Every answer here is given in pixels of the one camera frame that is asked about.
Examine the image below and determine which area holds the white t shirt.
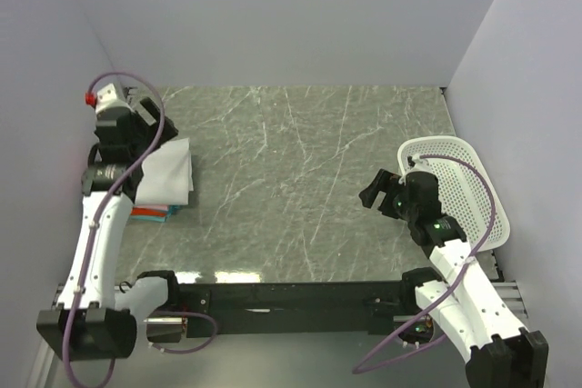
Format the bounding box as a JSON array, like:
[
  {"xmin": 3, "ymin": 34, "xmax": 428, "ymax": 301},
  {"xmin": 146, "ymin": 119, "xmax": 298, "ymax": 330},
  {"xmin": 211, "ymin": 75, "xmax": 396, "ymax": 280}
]
[{"xmin": 135, "ymin": 138, "xmax": 194, "ymax": 206}]

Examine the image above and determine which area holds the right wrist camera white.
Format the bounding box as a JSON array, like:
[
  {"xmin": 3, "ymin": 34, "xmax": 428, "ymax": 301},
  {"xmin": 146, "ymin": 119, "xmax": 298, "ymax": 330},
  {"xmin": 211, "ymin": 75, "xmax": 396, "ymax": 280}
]
[{"xmin": 405, "ymin": 154, "xmax": 425, "ymax": 174}]

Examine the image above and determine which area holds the purple cable under base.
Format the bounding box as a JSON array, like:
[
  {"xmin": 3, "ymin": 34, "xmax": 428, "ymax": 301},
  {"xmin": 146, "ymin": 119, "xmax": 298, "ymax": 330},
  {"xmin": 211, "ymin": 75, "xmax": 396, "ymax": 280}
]
[{"xmin": 145, "ymin": 310, "xmax": 219, "ymax": 355}]

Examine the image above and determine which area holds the white perforated plastic basket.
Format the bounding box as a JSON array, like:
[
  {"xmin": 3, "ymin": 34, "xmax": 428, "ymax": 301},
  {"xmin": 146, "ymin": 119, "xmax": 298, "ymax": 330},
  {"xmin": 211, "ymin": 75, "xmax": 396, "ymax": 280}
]
[{"xmin": 397, "ymin": 135, "xmax": 495, "ymax": 244}]

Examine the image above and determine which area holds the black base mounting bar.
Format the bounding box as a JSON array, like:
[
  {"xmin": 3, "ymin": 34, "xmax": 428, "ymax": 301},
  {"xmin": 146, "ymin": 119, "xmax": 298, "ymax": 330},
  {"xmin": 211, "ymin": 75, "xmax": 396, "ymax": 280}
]
[{"xmin": 153, "ymin": 281, "xmax": 420, "ymax": 338}]

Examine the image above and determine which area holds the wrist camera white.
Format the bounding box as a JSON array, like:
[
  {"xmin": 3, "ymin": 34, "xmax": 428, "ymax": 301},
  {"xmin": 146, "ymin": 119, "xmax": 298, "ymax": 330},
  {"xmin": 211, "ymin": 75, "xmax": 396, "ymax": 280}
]
[
  {"xmin": 405, "ymin": 154, "xmax": 425, "ymax": 174},
  {"xmin": 85, "ymin": 84, "xmax": 134, "ymax": 120}
]

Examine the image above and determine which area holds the aluminium extrusion rail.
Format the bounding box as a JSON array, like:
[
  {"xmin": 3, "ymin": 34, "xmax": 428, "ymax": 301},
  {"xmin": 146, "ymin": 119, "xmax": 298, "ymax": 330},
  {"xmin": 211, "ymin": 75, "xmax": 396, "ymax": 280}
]
[{"xmin": 493, "ymin": 282, "xmax": 528, "ymax": 320}]

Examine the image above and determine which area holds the orange folded t shirt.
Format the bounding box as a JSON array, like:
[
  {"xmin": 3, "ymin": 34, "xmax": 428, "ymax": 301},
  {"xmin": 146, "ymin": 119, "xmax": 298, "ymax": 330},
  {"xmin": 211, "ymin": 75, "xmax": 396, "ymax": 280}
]
[{"xmin": 131, "ymin": 207, "xmax": 169, "ymax": 221}]

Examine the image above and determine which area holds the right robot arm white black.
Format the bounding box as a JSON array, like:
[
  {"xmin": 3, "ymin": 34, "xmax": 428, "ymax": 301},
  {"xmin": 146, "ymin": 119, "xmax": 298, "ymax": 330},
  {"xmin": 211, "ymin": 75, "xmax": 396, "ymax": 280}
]
[{"xmin": 352, "ymin": 169, "xmax": 549, "ymax": 387}]

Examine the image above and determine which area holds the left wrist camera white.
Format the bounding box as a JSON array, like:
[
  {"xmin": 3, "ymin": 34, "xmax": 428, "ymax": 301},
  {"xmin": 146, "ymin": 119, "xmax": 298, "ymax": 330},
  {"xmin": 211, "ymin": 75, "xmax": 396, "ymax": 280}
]
[{"xmin": 85, "ymin": 84, "xmax": 134, "ymax": 120}]

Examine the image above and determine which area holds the teal folded t shirt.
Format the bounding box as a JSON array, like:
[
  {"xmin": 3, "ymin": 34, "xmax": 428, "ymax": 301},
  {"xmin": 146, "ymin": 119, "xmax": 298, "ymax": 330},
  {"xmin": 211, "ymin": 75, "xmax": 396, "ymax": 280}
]
[{"xmin": 130, "ymin": 204, "xmax": 182, "ymax": 223}]

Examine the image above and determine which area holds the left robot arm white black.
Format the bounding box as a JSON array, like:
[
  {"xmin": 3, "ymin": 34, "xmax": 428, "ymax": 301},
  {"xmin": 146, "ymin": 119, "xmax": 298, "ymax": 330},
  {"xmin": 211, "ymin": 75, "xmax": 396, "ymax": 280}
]
[{"xmin": 36, "ymin": 95, "xmax": 182, "ymax": 362}]

